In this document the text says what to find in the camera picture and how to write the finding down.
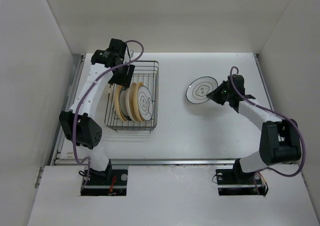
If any plate with patterned blue rim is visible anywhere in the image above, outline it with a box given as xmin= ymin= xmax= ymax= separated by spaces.
xmin=119 ymin=87 xmax=133 ymax=121

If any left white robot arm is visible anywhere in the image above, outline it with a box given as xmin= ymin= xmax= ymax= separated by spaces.
xmin=59 ymin=38 xmax=138 ymax=185

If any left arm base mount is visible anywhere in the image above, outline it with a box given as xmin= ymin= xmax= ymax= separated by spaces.
xmin=78 ymin=169 xmax=129 ymax=197

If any yellow bear plate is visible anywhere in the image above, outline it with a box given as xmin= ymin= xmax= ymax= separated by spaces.
xmin=114 ymin=85 xmax=127 ymax=122

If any front aluminium rail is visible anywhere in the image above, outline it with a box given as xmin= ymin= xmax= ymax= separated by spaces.
xmin=53 ymin=157 xmax=292 ymax=167

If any grey wire dish rack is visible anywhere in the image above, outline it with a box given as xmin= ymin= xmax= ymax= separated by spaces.
xmin=104 ymin=60 xmax=159 ymax=132

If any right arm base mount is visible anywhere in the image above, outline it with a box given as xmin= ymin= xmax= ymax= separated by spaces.
xmin=211 ymin=168 xmax=269 ymax=197

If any cream white plate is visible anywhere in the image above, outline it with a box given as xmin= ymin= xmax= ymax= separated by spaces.
xmin=125 ymin=82 xmax=138 ymax=122

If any white plate green rim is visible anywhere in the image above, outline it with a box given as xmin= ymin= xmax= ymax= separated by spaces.
xmin=185 ymin=76 xmax=218 ymax=105
xmin=137 ymin=86 xmax=154 ymax=121

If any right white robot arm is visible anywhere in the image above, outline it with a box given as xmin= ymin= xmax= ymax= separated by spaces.
xmin=207 ymin=74 xmax=303 ymax=183

